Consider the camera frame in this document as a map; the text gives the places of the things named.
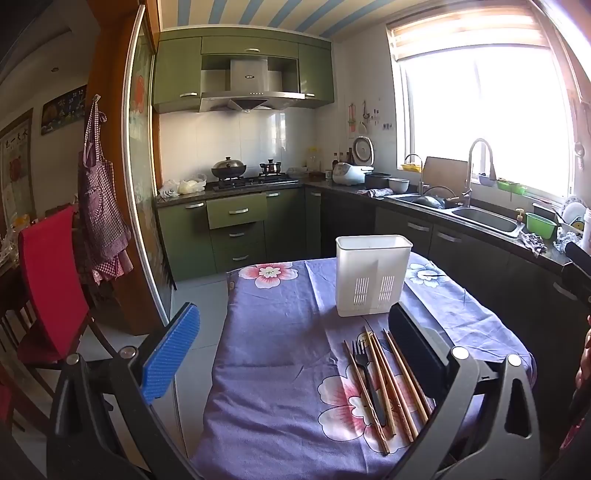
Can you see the green plastic basin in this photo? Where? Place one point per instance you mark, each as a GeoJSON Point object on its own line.
{"type": "Point", "coordinates": [541, 226]}

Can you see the black plastic fork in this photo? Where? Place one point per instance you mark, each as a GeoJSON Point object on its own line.
{"type": "Point", "coordinates": [362, 360]}

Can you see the dark lower counter cabinets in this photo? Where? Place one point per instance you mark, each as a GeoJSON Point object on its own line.
{"type": "Point", "coordinates": [523, 289]}

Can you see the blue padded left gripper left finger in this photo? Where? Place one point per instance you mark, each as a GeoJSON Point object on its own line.
{"type": "Point", "coordinates": [162, 353]}

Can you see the person right hand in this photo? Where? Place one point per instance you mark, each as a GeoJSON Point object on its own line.
{"type": "Point", "coordinates": [584, 371]}

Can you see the small steel pot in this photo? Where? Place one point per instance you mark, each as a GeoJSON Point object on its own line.
{"type": "Point", "coordinates": [270, 167]}

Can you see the green cabinets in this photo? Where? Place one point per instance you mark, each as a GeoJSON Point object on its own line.
{"type": "Point", "coordinates": [206, 236]}
{"type": "Point", "coordinates": [181, 58]}

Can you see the wooden chopstick one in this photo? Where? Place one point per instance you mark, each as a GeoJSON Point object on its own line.
{"type": "Point", "coordinates": [365, 394]}

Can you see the green lower cabinets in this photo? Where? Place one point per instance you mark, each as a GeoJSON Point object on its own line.
{"type": "Point", "coordinates": [206, 236]}

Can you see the white plastic bags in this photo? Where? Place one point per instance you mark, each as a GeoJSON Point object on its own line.
{"type": "Point", "coordinates": [176, 188]}

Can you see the wooden cutting board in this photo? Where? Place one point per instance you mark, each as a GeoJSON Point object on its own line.
{"type": "Point", "coordinates": [444, 172]}

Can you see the red covered chair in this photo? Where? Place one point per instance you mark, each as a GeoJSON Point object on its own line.
{"type": "Point", "coordinates": [47, 263]}

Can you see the wooden chopstick three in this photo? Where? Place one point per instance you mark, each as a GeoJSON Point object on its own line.
{"type": "Point", "coordinates": [394, 398]}

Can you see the purple checkered apron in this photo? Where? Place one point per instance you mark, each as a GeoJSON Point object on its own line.
{"type": "Point", "coordinates": [105, 232]}

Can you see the wooden chopstick six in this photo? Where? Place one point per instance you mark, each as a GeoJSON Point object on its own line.
{"type": "Point", "coordinates": [413, 375]}

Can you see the steel kitchen sink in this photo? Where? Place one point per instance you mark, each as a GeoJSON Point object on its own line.
{"type": "Point", "coordinates": [489, 220]}

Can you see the wooden chopstick four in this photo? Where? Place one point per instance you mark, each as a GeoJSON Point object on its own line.
{"type": "Point", "coordinates": [411, 428]}

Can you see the dark padded left gripper right finger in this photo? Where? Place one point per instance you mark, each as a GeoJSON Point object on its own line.
{"type": "Point", "coordinates": [425, 360]}

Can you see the white plastic utensil holder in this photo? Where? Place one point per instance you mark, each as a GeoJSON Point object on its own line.
{"type": "Point", "coordinates": [371, 271]}

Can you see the white bowl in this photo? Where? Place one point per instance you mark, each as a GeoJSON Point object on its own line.
{"type": "Point", "coordinates": [399, 185]}

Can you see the wooden chopstick two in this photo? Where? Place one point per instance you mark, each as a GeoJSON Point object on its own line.
{"type": "Point", "coordinates": [380, 382]}

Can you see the wall picture poster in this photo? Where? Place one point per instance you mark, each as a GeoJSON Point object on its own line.
{"type": "Point", "coordinates": [63, 110]}

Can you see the glass sliding door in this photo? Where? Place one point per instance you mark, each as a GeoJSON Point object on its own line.
{"type": "Point", "coordinates": [138, 165]}

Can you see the black gas stove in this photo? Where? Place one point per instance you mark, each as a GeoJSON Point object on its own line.
{"type": "Point", "coordinates": [244, 182]}

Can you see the black wok with lid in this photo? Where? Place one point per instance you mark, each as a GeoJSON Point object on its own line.
{"type": "Point", "coordinates": [228, 168]}

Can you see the steel range hood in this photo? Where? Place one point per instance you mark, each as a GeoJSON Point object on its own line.
{"type": "Point", "coordinates": [246, 83]}

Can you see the white rice cooker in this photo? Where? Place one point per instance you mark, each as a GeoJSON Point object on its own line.
{"type": "Point", "coordinates": [358, 164]}

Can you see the green upper cabinets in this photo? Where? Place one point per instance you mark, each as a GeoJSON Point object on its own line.
{"type": "Point", "coordinates": [181, 58]}

